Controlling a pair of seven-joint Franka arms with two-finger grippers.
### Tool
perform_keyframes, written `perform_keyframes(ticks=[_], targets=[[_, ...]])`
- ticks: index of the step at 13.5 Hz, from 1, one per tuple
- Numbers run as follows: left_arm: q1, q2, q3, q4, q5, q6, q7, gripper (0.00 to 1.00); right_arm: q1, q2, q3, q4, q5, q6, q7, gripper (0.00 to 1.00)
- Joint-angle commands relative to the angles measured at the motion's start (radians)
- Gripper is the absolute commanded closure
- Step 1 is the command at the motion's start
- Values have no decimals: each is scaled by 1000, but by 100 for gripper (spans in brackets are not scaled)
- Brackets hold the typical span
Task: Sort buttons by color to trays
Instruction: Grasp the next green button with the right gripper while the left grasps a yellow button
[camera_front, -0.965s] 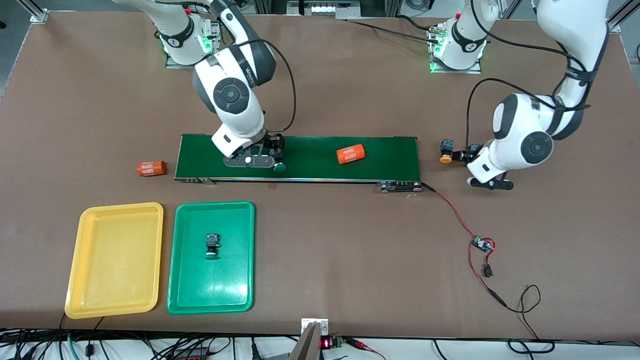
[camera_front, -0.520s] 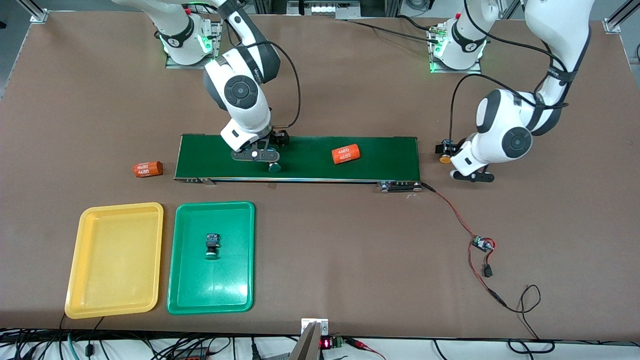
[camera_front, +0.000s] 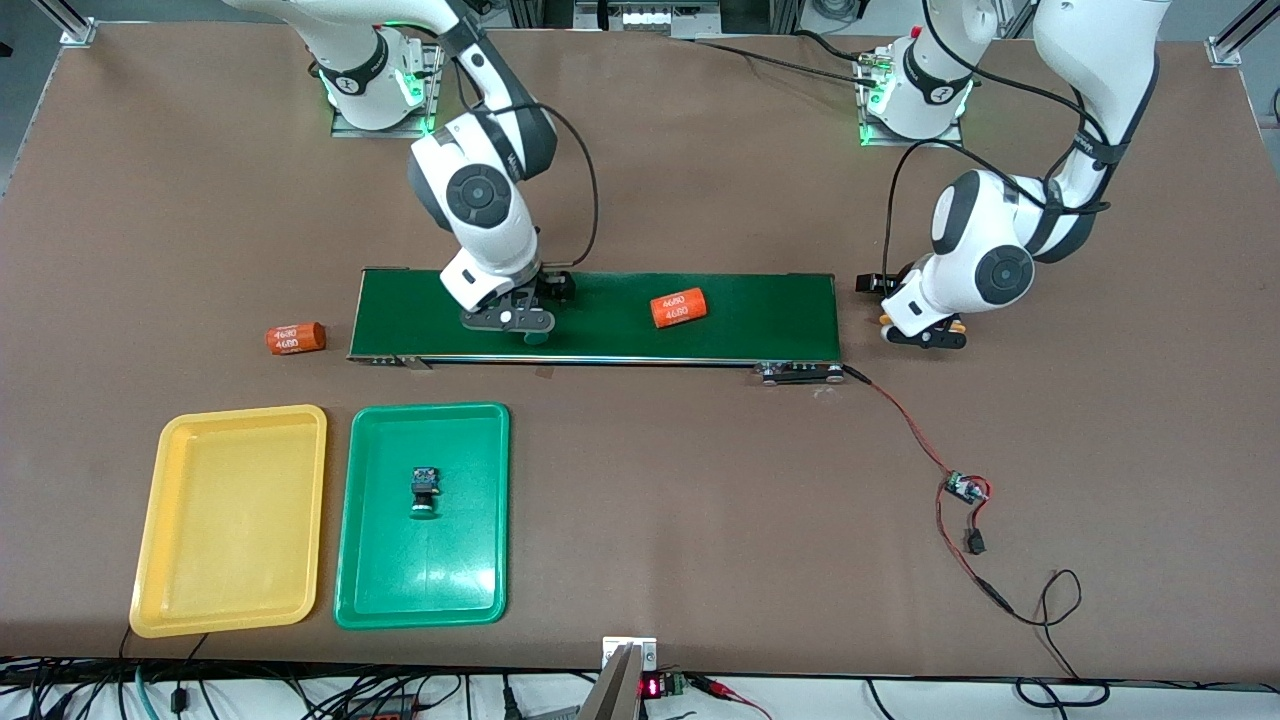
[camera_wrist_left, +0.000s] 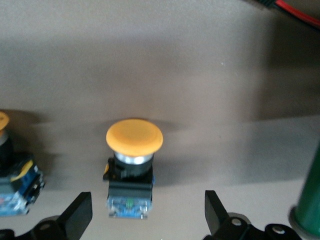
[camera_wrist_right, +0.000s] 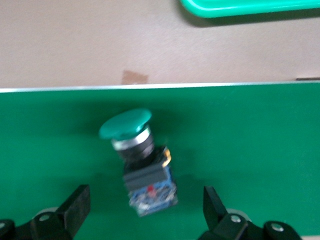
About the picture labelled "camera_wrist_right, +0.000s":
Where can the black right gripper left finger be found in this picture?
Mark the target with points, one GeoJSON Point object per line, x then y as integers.
{"type": "Point", "coordinates": [75, 207]}

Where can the green push button red contact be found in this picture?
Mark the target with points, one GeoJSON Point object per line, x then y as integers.
{"type": "Point", "coordinates": [147, 177]}

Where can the green belt conveyor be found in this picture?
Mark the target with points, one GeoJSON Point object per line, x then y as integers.
{"type": "Point", "coordinates": [250, 150]}

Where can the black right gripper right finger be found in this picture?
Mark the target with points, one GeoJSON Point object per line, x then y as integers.
{"type": "Point", "coordinates": [215, 212]}

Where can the green plastic tray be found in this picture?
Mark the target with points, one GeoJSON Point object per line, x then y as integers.
{"type": "Point", "coordinates": [250, 7]}

